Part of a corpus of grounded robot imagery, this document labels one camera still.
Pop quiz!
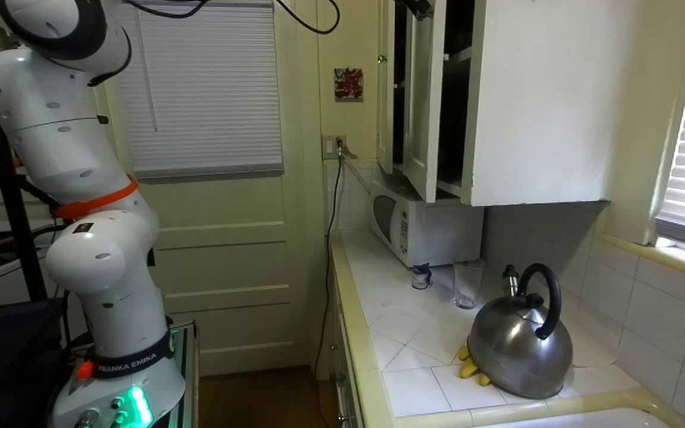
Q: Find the black metal frame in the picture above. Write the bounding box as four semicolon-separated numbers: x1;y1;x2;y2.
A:
0;18;52;304

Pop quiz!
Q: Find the cream cabinet door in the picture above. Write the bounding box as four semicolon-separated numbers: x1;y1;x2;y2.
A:
397;0;450;205
375;0;399;177

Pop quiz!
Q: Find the small red wall picture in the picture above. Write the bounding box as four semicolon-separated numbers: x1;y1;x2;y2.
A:
330;65;366;104

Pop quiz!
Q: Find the dark equipment box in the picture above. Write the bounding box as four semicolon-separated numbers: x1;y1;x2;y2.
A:
0;298;70;428

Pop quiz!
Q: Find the cream counter base cabinet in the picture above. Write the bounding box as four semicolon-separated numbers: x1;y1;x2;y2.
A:
326;236;378;428

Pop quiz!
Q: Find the yellow sponge cloth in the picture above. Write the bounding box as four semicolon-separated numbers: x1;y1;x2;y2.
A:
455;343;494;391

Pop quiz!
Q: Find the clear drinking glass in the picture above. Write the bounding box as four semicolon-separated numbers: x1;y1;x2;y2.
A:
453;259;487;311

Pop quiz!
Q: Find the cream wall cabinet body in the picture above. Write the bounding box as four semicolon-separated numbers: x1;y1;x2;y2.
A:
375;0;657;210

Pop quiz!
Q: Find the cream panel door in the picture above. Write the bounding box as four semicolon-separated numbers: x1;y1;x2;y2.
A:
98;0;323;381

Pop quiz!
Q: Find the small dark cup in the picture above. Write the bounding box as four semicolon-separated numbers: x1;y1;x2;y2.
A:
406;264;435;293

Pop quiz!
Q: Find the steel kettle with black handle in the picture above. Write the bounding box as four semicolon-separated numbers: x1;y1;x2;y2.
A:
463;261;579;403

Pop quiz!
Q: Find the white microwave oven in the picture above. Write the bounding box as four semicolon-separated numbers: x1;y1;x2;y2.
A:
369;184;487;272

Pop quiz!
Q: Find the wall outlet with plug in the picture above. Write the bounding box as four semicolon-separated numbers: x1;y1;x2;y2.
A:
320;133;357;164

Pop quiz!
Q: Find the orange strap on arm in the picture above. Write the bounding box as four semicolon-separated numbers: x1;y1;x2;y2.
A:
52;177;142;224

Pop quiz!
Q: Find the white door blind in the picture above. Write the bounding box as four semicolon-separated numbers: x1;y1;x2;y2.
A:
109;0;286;184

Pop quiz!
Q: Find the black power cord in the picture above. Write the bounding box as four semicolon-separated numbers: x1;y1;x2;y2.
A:
309;153;350;375

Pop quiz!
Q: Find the robot mounting stand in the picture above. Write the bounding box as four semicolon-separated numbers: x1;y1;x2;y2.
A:
165;316;203;428

